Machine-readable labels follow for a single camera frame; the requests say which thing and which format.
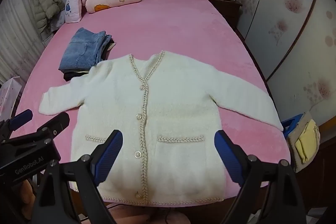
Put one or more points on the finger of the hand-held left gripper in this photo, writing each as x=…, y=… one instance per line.
x=22, y=117
x=56, y=121

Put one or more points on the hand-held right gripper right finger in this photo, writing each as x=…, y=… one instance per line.
x=228, y=158

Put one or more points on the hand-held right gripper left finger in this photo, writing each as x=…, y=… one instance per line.
x=109, y=158

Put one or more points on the white fuzzy braided-trim cardigan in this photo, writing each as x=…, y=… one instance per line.
x=170, y=98

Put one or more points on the white paper bag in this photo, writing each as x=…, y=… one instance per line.
x=9, y=92

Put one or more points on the folded pale green garment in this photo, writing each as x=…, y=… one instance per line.
x=82, y=72

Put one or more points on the blue chair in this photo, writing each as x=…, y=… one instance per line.
x=291, y=121

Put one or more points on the folded blue jeans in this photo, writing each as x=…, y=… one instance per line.
x=81, y=50

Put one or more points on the pale patterned curtain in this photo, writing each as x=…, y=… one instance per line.
x=15, y=37

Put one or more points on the yellow cloth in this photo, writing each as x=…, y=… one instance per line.
x=307, y=142

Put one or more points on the white rack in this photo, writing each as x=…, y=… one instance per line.
x=48, y=39

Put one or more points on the pale grey cloth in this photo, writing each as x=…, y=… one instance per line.
x=59, y=22

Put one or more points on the pink cushion with bag print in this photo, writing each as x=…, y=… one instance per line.
x=71, y=8

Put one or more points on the pale green puffer jacket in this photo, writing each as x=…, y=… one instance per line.
x=44, y=3

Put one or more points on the pink plush bed sheet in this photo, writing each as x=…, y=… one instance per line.
x=170, y=35

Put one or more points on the floral sliding wardrobe doors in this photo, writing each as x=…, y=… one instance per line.
x=288, y=29

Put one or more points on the dark wooden nightstand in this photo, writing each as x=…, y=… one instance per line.
x=225, y=10

